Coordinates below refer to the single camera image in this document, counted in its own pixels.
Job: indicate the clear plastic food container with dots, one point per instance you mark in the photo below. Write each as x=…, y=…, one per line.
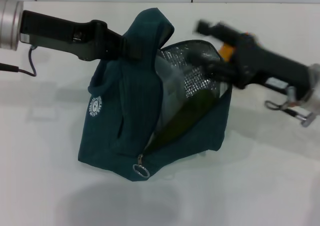
x=167, y=78

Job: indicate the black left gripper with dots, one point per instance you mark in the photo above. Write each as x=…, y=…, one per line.
x=60, y=35

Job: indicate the yellow orange pear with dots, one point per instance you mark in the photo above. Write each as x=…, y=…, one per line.
x=228, y=51

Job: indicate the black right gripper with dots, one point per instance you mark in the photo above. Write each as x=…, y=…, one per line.
x=272, y=65

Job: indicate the dark teal insulated lunch bag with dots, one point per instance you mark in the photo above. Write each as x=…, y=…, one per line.
x=120, y=110

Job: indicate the green cucumber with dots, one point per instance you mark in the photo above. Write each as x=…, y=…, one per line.
x=185, y=115

